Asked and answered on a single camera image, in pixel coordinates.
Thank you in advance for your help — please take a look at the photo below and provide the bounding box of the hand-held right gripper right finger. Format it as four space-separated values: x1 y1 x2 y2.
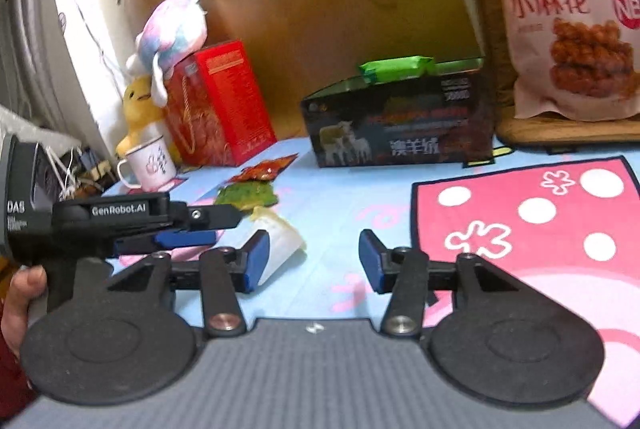
359 229 521 337

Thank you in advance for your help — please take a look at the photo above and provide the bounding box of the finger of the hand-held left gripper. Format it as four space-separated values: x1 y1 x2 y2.
170 204 246 231
112 230 217 258

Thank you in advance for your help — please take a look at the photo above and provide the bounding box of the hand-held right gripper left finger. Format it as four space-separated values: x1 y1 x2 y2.
107 229 271 337

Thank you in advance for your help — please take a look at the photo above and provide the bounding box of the white plastic cup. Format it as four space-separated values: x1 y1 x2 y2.
247 206 307 287

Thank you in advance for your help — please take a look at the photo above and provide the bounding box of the green-yellow snack packet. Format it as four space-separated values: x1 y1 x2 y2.
215 181 278 211

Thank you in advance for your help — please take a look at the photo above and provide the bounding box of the red snack packet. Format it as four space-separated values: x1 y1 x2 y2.
227 154 299 184

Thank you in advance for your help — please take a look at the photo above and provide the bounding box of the black cardboard box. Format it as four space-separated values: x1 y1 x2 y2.
300 57 496 168

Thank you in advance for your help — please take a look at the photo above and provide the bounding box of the green snack packet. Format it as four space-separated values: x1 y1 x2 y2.
358 55 437 84

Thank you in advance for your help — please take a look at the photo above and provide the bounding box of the person's left forearm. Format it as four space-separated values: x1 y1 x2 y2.
0 339 36 416

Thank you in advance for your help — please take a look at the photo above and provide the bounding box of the person's left hand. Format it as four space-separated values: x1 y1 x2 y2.
0 266 48 356

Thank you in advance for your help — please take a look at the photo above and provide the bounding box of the printed blanket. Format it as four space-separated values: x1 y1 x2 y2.
102 136 640 429

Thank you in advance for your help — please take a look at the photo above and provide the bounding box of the white enamel mug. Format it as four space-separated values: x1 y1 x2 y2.
117 134 177 190

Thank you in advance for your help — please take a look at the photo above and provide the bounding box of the red gift box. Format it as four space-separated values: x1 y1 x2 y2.
165 40 277 167

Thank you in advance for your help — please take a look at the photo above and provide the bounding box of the yellow plush toy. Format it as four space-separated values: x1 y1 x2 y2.
116 76 181 162

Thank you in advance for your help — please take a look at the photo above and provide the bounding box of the pastel plush toy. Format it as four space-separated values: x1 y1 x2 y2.
125 0 208 102

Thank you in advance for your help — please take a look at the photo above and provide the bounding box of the grey curtain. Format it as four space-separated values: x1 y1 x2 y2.
0 0 68 130

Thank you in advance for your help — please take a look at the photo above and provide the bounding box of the brown seat cushion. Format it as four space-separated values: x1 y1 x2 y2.
472 0 640 147

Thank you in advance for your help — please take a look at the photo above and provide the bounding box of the wooden board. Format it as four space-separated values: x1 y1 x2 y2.
122 0 476 142

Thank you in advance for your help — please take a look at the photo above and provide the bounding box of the large pink snack bag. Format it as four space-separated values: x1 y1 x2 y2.
467 0 640 120

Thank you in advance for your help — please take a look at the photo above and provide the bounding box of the white cable bundle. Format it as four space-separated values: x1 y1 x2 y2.
46 145 88 200

